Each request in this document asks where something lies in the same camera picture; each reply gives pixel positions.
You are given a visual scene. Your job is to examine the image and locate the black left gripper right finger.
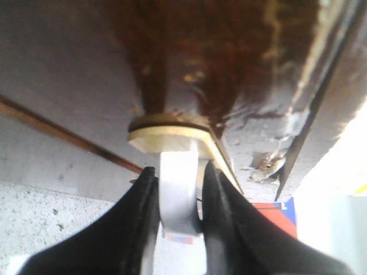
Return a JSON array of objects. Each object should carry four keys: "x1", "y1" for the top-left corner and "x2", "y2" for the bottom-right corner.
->
[{"x1": 202, "y1": 162, "x2": 352, "y2": 274}]

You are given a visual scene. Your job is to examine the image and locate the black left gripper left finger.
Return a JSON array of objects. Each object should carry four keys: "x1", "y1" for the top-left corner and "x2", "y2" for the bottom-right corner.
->
[{"x1": 19, "y1": 167, "x2": 159, "y2": 274}]

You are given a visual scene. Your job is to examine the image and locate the white drawer handle strap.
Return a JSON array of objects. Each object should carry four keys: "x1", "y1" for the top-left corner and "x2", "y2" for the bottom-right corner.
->
[{"x1": 158, "y1": 142, "x2": 201, "y2": 240}]

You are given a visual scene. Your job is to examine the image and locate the wooden drawer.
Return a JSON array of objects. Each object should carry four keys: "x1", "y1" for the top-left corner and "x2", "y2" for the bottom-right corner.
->
[{"x1": 1, "y1": 1, "x2": 366, "y2": 202}]

